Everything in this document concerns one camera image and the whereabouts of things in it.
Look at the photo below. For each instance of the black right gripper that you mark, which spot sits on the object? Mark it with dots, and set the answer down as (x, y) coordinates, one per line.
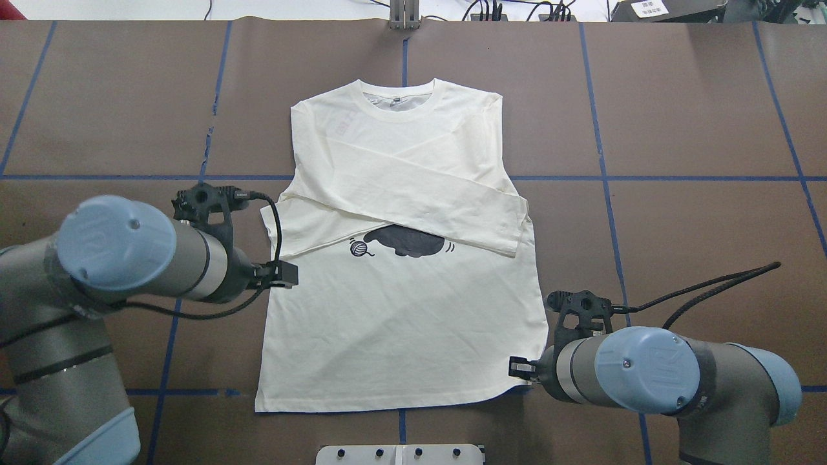
(544, 369)

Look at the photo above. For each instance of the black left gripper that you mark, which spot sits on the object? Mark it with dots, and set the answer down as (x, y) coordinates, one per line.
(244, 269)

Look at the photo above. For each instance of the cream long-sleeve cat shirt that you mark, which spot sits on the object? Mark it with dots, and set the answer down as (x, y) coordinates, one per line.
(416, 255)

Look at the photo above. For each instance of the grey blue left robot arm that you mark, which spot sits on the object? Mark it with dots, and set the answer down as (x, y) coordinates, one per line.
(111, 254)

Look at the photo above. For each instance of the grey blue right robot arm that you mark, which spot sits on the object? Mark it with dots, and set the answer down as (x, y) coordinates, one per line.
(726, 397)

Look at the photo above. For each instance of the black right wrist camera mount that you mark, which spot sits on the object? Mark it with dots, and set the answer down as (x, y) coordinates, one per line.
(581, 315)

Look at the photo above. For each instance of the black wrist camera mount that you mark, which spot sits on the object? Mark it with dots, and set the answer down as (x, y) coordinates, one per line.
(208, 209)
(581, 315)

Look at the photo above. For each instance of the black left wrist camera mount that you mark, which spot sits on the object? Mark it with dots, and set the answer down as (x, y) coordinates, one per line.
(208, 209)

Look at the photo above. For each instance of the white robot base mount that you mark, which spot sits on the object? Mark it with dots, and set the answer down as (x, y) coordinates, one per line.
(402, 454)

